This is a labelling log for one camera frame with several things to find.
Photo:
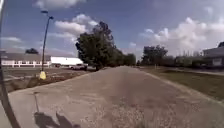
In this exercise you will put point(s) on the large dark green trees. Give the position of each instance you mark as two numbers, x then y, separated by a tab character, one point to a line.
96	48

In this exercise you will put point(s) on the grass strip with bare soil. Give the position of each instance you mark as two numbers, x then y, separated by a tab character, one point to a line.
30	81

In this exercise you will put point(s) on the dark parked cars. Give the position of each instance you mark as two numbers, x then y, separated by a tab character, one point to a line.
79	67

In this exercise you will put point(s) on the row of distant trees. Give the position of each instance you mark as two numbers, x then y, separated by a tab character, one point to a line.
155	55

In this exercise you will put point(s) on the grey building with gable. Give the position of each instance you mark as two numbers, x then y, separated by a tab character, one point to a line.
215	56

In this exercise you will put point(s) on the low white building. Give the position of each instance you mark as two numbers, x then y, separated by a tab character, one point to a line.
36	60

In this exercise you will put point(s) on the grey gravel path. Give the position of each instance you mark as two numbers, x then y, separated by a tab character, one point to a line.
116	96

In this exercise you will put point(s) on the green grass verge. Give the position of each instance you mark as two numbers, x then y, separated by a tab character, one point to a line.
196	81

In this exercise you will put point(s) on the street lamp pole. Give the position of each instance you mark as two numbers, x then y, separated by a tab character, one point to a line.
44	46

